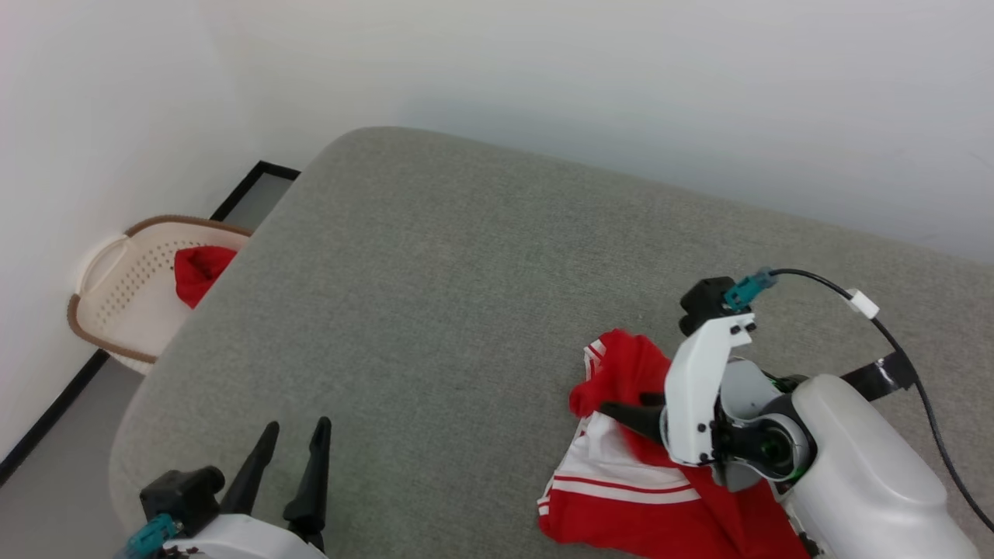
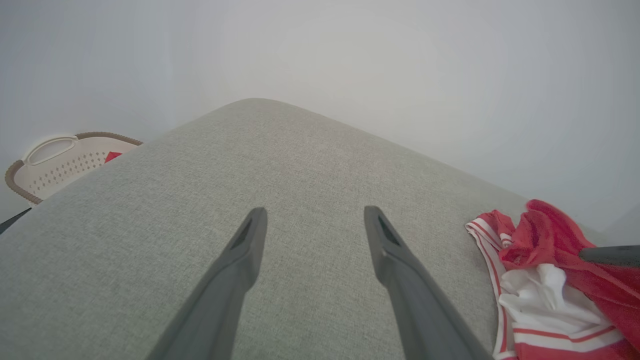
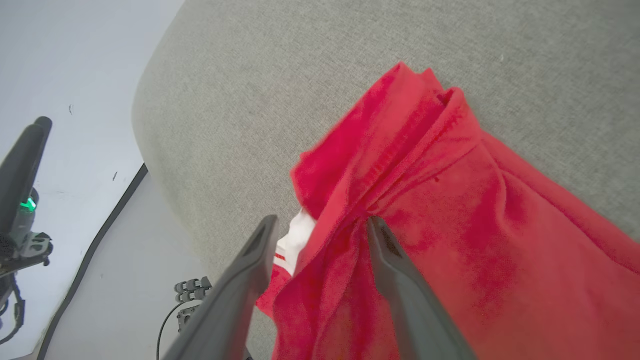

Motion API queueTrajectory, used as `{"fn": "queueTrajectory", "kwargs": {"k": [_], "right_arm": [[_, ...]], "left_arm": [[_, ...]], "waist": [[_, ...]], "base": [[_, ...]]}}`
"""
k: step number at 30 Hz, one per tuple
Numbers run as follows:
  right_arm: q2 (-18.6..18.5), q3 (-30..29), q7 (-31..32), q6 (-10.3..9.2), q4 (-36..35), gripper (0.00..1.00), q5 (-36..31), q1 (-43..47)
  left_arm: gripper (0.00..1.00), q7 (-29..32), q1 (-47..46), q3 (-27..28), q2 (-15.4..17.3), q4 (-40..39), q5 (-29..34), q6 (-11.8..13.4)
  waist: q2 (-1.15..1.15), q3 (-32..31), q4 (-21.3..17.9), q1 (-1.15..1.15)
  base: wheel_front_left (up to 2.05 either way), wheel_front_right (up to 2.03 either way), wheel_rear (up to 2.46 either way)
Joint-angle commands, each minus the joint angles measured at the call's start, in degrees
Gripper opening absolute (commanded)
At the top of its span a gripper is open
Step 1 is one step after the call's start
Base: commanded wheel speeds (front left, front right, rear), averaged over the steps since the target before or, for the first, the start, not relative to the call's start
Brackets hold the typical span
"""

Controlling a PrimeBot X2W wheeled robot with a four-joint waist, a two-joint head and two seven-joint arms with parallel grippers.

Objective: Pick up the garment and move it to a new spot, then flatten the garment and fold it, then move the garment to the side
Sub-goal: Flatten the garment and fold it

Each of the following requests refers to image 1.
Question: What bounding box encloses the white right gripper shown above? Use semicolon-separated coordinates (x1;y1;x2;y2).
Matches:
597;310;758;468

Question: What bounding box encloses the red and white garment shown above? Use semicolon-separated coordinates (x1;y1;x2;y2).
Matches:
537;328;813;559

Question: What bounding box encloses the red cloth in basket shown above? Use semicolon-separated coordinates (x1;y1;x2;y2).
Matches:
172;245;239;310

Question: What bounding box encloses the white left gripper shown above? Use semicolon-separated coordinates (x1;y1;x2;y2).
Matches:
162;416;333;559

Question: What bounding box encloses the white right cable tag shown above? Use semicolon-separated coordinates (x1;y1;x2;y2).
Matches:
845;288;881;321

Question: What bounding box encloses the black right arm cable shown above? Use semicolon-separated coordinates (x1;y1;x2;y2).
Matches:
722;266;994;535

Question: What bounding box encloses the grey fabric sofa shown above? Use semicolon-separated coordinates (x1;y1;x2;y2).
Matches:
109;127;994;559

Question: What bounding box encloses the black skirting strip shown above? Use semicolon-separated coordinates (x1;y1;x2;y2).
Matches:
0;160;302;488

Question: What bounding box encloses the cream perforated laundry basket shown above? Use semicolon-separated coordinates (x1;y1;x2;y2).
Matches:
67;214;254;377

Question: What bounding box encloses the black cable strap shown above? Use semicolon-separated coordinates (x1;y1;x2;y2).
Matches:
841;352;919;402

